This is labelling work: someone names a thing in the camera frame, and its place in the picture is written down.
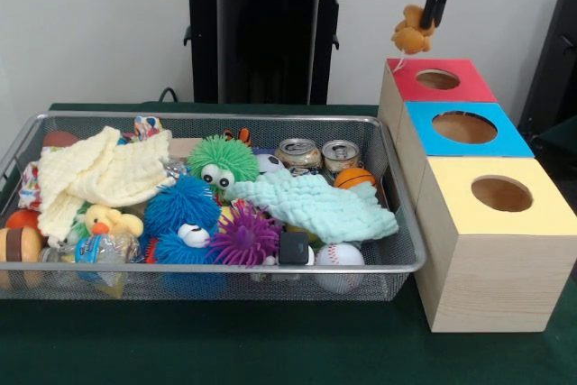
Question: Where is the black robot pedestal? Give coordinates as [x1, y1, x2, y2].
[174, 0, 362, 105]

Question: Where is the silver mesh bin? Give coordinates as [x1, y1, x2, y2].
[0, 110, 427, 303]

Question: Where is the cream yellow cloth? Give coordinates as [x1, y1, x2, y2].
[36, 125, 178, 249]

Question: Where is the purple spiky ball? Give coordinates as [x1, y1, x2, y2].
[207, 206, 284, 268]

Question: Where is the wooden box with three holes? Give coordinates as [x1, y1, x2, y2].
[377, 58, 577, 335]

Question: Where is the green spiky ball with eyes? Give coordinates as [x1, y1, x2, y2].
[187, 133, 261, 191]

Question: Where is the small orange basketball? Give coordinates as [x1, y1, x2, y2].
[333, 167, 377, 191]

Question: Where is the yellow plush duck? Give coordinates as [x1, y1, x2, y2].
[84, 204, 144, 238]

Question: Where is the blue spiky ball with eyes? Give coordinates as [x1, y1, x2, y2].
[151, 221, 220, 265]

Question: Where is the black upright panel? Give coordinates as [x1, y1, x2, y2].
[517, 0, 577, 138]

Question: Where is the orange plush toy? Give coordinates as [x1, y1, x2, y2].
[390, 5, 433, 73]

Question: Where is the mint green cloth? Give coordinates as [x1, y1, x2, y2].
[224, 168, 400, 245]

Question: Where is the silver drink can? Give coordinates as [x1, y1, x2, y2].
[321, 139, 364, 177]
[275, 137, 324, 177]

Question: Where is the dark green table cloth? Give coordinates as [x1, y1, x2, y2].
[535, 115, 577, 165]
[0, 102, 577, 385]

